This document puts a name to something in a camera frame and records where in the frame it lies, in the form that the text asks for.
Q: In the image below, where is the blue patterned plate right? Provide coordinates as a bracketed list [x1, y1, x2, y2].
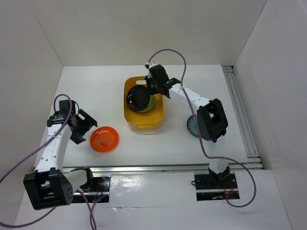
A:
[186, 116, 199, 138]

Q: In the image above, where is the aluminium front rail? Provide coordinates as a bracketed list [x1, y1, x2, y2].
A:
[63, 161, 263, 173]

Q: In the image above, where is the yellow plastic bin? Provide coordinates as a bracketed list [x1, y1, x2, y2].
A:
[123, 76, 164, 130]

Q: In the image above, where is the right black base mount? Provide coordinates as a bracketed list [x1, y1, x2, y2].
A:
[191, 173, 240, 201]

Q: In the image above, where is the green plate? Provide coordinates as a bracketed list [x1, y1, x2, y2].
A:
[140, 95, 156, 113]

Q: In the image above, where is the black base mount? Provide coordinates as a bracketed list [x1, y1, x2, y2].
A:
[67, 167, 111, 204]
[191, 173, 240, 201]

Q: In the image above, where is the black plate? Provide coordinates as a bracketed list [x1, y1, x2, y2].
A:
[126, 85, 151, 113]

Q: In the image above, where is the orange plate front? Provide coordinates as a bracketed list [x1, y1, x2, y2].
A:
[90, 126, 119, 153]

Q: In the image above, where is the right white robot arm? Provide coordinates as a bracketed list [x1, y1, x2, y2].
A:
[145, 62, 230, 188]

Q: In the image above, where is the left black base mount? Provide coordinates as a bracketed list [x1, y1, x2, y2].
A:
[67, 167, 111, 204]

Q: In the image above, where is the aluminium side rail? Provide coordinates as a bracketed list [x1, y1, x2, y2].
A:
[222, 66, 264, 170]

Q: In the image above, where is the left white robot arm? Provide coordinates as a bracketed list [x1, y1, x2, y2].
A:
[23, 100, 97, 210]

